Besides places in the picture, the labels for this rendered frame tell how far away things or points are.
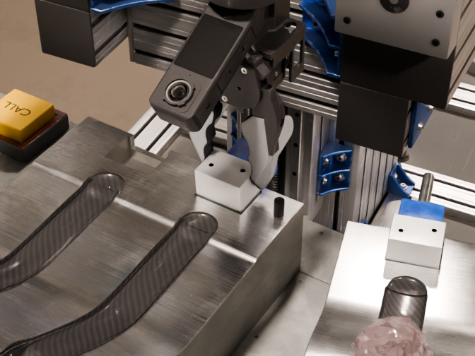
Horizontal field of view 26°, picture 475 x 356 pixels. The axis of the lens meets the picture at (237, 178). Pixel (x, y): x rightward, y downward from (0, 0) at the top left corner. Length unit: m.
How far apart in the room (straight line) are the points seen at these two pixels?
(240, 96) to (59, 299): 0.23
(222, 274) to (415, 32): 0.39
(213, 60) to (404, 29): 0.36
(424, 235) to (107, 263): 0.29
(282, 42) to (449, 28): 0.29
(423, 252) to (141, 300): 0.26
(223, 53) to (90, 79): 1.87
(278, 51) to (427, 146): 1.29
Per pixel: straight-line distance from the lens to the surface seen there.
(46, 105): 1.20
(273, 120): 0.90
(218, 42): 0.86
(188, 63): 0.85
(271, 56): 0.88
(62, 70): 2.76
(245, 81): 0.89
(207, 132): 0.96
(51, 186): 1.01
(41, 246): 0.97
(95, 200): 1.00
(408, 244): 0.96
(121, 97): 2.64
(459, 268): 0.98
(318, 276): 1.03
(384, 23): 1.16
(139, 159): 1.07
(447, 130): 2.22
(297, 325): 0.99
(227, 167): 0.96
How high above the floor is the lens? 1.54
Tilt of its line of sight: 41 degrees down
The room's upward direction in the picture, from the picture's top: straight up
